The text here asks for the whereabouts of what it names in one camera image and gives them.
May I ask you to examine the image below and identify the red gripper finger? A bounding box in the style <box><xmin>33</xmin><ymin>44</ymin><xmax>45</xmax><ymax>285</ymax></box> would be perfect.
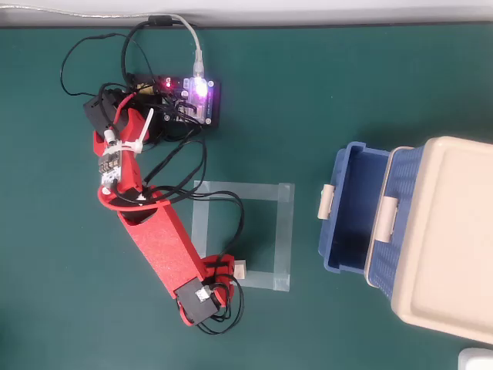
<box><xmin>202</xmin><ymin>254</ymin><xmax>236</xmax><ymax>276</ymax></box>
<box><xmin>214</xmin><ymin>274</ymin><xmax>237</xmax><ymax>308</ymax></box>

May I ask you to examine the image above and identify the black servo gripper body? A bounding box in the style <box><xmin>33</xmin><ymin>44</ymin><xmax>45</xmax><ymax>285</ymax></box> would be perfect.
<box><xmin>175</xmin><ymin>279</ymin><xmax>224</xmax><ymax>328</ymax></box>

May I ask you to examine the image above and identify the blue drawer beige handle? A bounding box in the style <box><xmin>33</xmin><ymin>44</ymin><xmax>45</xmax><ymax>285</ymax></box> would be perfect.
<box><xmin>364</xmin><ymin>145</ymin><xmax>427</xmax><ymax>298</ymax></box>
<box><xmin>317</xmin><ymin>140</ymin><xmax>391</xmax><ymax>275</ymax></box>

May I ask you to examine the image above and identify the small circuit board on arm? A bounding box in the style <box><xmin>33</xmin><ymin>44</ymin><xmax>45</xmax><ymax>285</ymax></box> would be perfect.
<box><xmin>99</xmin><ymin>148</ymin><xmax>122</xmax><ymax>186</ymax></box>

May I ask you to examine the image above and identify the beige plastic drawer cabinet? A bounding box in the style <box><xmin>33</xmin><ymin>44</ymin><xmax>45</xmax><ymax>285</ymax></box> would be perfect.
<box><xmin>364</xmin><ymin>135</ymin><xmax>493</xmax><ymax>345</ymax></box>

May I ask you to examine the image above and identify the clear tape strip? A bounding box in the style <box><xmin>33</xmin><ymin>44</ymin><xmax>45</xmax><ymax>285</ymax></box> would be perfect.
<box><xmin>273</xmin><ymin>183</ymin><xmax>296</xmax><ymax>293</ymax></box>
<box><xmin>189</xmin><ymin>180</ymin><xmax>211</xmax><ymax>258</ymax></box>
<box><xmin>245</xmin><ymin>268</ymin><xmax>290</xmax><ymax>293</ymax></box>
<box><xmin>193</xmin><ymin>180</ymin><xmax>296</xmax><ymax>204</ymax></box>

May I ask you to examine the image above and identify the white zip tie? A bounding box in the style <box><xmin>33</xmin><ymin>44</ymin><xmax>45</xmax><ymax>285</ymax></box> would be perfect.
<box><xmin>111</xmin><ymin>108</ymin><xmax>155</xmax><ymax>155</ymax></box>

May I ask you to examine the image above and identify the black controller circuit board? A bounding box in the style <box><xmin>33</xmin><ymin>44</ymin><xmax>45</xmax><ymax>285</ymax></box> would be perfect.
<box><xmin>129</xmin><ymin>72</ymin><xmax>224</xmax><ymax>130</ymax></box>

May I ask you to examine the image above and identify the white object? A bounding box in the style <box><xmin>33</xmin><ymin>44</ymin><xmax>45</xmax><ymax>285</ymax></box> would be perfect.
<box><xmin>458</xmin><ymin>348</ymin><xmax>493</xmax><ymax>370</ymax></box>

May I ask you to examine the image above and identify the grey USB cable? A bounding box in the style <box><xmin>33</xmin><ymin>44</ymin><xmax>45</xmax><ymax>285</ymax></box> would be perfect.
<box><xmin>0</xmin><ymin>3</ymin><xmax>207</xmax><ymax>82</ymax></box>

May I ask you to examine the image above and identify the black cable with ferrite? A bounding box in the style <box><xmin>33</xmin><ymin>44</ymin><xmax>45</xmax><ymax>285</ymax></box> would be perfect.
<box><xmin>121</xmin><ymin>14</ymin><xmax>197</xmax><ymax>80</ymax></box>

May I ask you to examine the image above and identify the thin black looping cable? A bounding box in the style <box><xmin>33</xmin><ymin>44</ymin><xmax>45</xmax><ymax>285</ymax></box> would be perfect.
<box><xmin>59</xmin><ymin>32</ymin><xmax>153</xmax><ymax>97</ymax></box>

